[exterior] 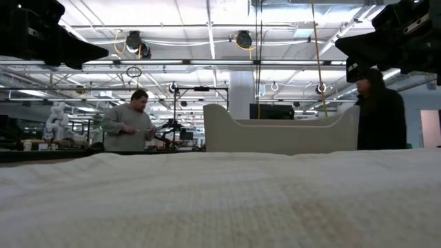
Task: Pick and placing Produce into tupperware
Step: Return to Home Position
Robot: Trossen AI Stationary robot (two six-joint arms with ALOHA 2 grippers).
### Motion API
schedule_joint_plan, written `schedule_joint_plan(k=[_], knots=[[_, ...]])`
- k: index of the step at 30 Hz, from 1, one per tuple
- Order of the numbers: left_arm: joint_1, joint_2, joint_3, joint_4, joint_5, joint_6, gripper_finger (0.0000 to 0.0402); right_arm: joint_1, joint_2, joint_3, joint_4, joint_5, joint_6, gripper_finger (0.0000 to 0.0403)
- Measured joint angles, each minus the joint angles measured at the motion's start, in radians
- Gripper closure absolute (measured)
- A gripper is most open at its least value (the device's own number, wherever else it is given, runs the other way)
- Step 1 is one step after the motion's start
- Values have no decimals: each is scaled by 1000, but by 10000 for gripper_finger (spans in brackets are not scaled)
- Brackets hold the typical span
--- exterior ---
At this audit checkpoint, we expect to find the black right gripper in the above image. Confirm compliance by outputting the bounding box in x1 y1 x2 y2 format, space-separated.
334 20 441 85

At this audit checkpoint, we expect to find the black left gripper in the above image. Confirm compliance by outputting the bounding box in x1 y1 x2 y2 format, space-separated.
0 23 110 70

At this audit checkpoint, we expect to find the grey plastic tupperware container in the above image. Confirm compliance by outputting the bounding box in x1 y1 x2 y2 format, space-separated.
202 103 361 156

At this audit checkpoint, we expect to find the person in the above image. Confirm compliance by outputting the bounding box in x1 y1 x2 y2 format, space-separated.
353 67 408 151
101 88 156 152

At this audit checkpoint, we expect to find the white robot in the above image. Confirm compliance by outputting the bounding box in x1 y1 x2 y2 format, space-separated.
43 101 72 141

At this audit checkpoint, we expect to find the pink white panel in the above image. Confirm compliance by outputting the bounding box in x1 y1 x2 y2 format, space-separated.
420 110 441 149

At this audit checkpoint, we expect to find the white building column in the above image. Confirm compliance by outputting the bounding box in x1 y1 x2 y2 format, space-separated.
228 70 256 121

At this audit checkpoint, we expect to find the white checked cloth towel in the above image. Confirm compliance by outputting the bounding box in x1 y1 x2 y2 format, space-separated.
0 147 441 248

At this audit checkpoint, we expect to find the yellow cable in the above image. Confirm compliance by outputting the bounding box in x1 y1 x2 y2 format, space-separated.
309 0 329 118

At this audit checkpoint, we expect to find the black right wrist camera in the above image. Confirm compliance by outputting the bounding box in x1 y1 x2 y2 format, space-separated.
371 0 434 35

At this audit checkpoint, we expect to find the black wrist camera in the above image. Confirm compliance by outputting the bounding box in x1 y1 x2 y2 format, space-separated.
0 0 65 27
371 0 434 35

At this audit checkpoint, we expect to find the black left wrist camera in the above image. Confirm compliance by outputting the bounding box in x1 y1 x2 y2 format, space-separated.
0 0 65 27

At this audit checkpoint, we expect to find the black metal table frame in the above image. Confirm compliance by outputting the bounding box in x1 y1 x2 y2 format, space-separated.
0 148 207 163

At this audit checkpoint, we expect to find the black background rig frame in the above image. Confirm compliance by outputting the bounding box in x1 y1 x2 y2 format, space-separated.
172 85 231 152

